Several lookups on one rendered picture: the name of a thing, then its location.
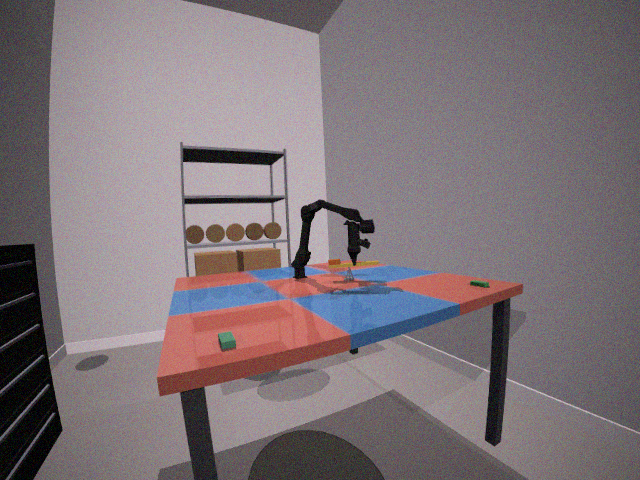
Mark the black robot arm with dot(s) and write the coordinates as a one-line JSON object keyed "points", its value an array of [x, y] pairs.
{"points": [[307, 215]]}

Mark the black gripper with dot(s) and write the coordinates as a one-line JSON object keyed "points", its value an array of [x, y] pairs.
{"points": [[353, 248]]}

